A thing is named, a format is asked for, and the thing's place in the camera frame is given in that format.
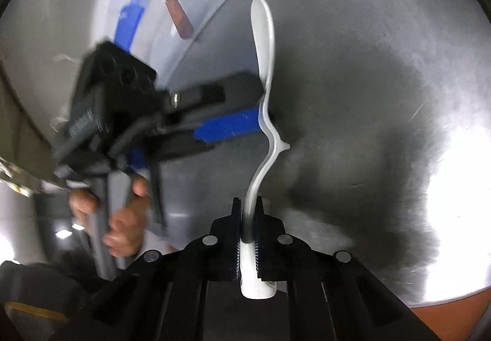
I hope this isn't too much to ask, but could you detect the white plastic spoon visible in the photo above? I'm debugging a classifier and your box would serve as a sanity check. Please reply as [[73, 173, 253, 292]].
[[239, 0, 290, 300]]

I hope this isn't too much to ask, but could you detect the person's left hand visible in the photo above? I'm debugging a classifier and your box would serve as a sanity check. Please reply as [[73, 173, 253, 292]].
[[68, 175, 153, 258]]

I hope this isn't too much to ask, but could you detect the wooden handled metal scraper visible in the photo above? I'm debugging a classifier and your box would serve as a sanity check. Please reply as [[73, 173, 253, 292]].
[[164, 0, 194, 40]]

